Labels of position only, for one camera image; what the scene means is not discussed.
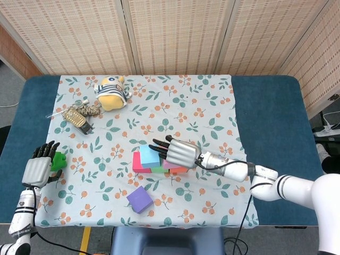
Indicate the orange foam cube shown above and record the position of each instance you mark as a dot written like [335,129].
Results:
[177,171]

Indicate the white shoe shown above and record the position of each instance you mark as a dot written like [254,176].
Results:
[322,152]

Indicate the purple foam cube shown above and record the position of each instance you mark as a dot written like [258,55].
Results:
[139,199]

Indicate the pink foam cube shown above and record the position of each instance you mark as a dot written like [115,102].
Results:
[166,165]

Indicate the blue foam cube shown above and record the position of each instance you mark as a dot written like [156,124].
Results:
[148,159]

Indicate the red foam cube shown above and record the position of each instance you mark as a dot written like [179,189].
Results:
[136,163]

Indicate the yellow striped plush toy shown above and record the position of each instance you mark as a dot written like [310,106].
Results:
[111,95]

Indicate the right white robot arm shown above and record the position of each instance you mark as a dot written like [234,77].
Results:
[292,186]

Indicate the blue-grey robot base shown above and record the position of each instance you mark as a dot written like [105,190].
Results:
[167,241]

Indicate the small white cap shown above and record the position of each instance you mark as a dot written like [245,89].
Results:
[85,101]

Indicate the floral print tablecloth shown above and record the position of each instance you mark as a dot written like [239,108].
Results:
[106,132]

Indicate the green tin can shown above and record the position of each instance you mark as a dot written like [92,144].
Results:
[77,120]

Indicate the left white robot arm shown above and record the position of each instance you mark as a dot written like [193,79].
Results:
[24,212]

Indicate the green toy building block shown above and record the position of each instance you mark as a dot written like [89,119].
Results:
[59,160]

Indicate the green foam cube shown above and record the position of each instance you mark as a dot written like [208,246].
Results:
[159,170]

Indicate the woven folding screen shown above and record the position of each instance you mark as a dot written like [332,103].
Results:
[172,34]

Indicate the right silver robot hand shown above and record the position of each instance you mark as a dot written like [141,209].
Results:
[183,154]

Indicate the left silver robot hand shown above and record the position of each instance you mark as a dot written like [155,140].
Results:
[37,171]

